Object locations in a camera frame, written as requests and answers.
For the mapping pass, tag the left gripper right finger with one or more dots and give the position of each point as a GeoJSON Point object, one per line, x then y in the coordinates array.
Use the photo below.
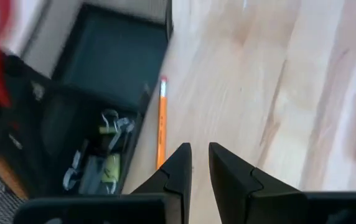
{"type": "Point", "coordinates": [252, 205]}

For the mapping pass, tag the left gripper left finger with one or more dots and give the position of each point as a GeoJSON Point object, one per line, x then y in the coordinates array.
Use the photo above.
{"type": "Point", "coordinates": [153, 208]}

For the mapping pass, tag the yellow sticky note pad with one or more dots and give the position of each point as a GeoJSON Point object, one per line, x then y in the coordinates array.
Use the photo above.
{"type": "Point", "coordinates": [111, 168]}

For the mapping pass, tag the black binder clip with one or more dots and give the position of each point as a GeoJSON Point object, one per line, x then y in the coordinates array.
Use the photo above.
{"type": "Point", "coordinates": [75, 175]}
{"type": "Point", "coordinates": [115, 123]}

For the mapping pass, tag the orange pencil with eraser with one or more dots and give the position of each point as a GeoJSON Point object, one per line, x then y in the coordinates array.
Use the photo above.
{"type": "Point", "coordinates": [162, 124]}

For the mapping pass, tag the black mesh desk organizer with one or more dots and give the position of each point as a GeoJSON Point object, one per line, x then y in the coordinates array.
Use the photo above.
{"type": "Point", "coordinates": [109, 62]}

